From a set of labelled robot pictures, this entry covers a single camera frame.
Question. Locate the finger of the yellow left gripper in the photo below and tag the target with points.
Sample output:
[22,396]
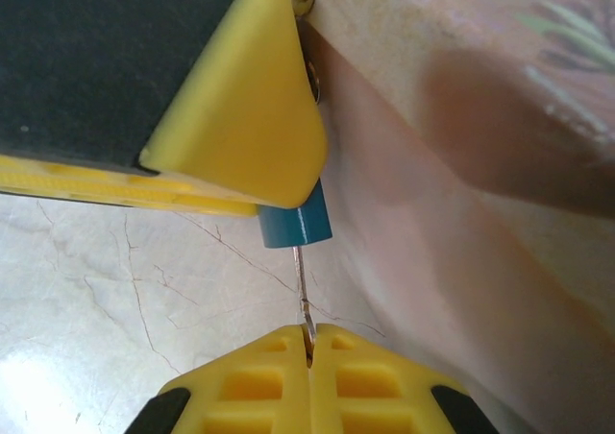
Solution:
[230,117]

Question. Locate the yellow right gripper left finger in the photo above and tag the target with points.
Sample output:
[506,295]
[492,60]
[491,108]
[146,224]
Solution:
[250,391]

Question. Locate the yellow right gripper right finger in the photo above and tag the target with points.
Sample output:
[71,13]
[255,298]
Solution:
[375,391]

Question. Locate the small silver key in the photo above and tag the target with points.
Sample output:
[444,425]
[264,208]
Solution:
[300,280]

